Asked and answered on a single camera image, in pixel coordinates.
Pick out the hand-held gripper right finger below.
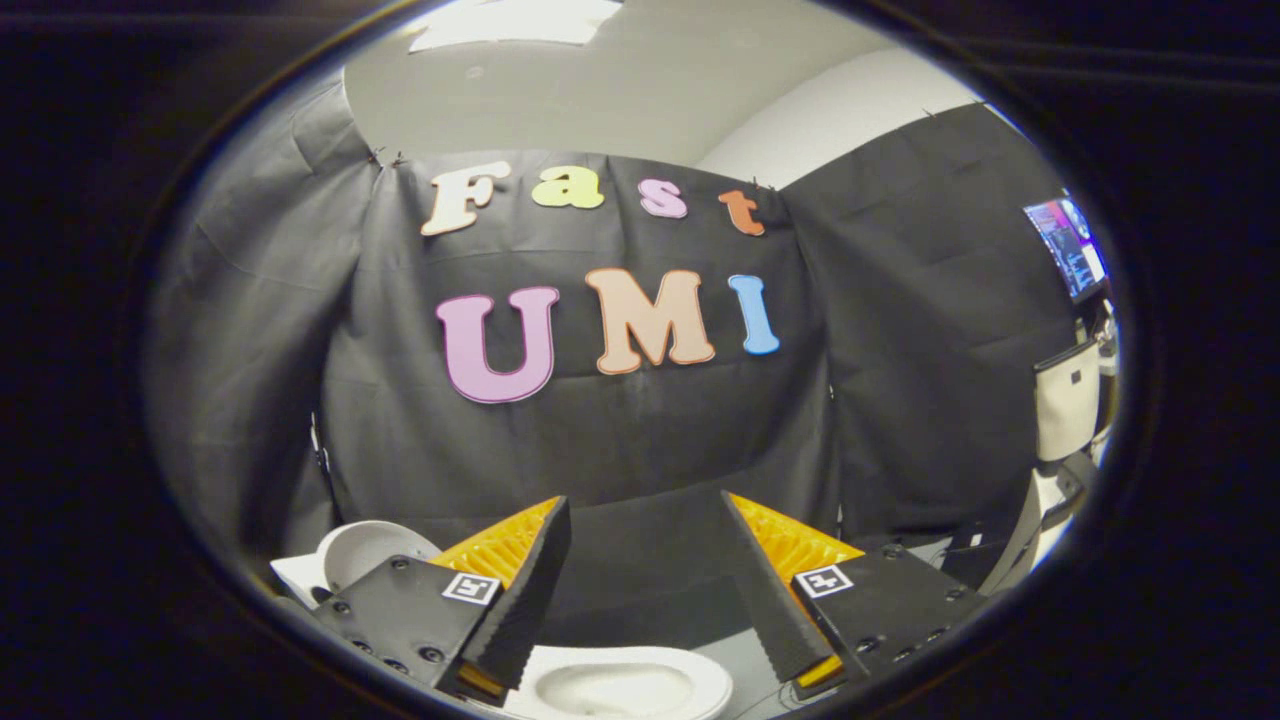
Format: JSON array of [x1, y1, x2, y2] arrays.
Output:
[[720, 490, 991, 699]]

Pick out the computer monitor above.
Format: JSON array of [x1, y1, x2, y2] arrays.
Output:
[[1023, 196, 1109, 304]]

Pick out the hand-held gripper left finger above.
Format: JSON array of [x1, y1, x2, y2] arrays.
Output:
[[312, 496, 573, 706]]

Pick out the black backdrop cloth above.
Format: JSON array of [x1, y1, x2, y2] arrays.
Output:
[[145, 70, 1081, 651]]

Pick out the white toilet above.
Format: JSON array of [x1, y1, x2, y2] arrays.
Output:
[[270, 553, 734, 720]]

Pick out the white toilet lid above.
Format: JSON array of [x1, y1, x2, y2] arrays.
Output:
[[318, 520, 443, 593]]

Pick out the black box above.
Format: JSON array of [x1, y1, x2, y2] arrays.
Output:
[[940, 535, 1013, 591]]

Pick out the white toilet seat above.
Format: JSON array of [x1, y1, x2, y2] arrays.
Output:
[[500, 645, 734, 720]]

